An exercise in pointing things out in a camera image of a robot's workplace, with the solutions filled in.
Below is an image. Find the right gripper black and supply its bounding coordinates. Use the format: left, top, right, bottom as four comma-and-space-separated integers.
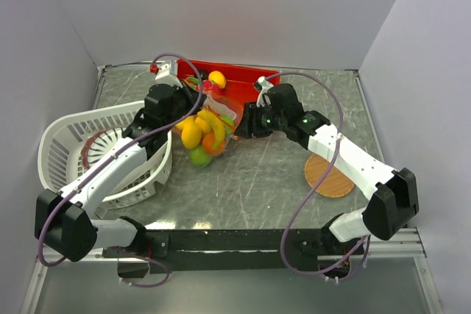
233, 101, 287, 139

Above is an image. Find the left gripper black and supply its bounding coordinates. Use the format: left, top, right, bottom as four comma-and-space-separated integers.
163, 79, 207, 130

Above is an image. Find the yellow banana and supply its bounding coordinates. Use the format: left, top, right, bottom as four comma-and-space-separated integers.
197, 109, 226, 143

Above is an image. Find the yellow fruit front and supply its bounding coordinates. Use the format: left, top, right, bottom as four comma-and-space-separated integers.
175, 115, 195, 131

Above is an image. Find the yellow pear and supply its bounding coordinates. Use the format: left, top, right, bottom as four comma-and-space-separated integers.
181, 121, 202, 149

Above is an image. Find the orange tangerine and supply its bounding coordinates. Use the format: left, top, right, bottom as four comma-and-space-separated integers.
202, 132, 226, 156

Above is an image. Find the yellow orange fruit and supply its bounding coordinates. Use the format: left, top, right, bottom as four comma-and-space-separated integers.
195, 116, 213, 135

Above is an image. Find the clear zip bag orange zipper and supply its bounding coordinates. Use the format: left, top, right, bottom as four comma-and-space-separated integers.
173, 90, 244, 168

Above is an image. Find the green lime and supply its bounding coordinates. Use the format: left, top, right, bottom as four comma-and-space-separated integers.
188, 145, 213, 167

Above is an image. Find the green yellow guava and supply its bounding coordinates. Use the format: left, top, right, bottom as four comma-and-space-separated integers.
219, 115, 236, 136

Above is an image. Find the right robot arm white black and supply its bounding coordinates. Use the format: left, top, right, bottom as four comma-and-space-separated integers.
235, 79, 419, 254

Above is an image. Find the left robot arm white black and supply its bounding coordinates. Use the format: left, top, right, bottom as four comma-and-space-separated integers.
35, 84, 205, 262

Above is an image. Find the green watermelon wedge back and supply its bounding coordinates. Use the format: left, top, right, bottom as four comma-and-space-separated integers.
185, 76, 199, 90

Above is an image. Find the red plastic tray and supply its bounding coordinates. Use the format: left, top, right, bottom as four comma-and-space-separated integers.
191, 60, 277, 106

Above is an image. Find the pink dragon fruit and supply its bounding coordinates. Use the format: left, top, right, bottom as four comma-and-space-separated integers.
202, 80, 219, 94

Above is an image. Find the yellow lemon back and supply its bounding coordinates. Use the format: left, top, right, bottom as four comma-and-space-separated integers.
208, 71, 227, 89

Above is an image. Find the white blue striped plate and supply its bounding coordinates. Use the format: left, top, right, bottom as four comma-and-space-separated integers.
85, 128, 123, 167

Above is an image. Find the dark red plate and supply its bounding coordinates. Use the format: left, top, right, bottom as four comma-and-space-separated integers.
80, 134, 97, 169

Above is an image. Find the round woven bamboo coaster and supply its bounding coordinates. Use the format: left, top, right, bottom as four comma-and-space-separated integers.
304, 154, 355, 199

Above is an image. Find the white plastic basket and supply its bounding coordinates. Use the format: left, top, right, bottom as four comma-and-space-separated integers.
38, 101, 172, 209

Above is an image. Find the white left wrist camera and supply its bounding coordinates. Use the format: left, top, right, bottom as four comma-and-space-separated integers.
149, 60, 181, 87

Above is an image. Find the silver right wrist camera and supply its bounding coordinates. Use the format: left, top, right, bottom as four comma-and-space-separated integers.
254, 76, 273, 107

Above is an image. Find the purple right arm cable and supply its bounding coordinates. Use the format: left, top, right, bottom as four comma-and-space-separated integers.
263, 71, 371, 282

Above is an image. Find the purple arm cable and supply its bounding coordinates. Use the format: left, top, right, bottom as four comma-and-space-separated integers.
36, 52, 204, 288
263, 71, 371, 282

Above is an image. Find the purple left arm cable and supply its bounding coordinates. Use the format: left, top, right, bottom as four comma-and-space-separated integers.
36, 52, 204, 288

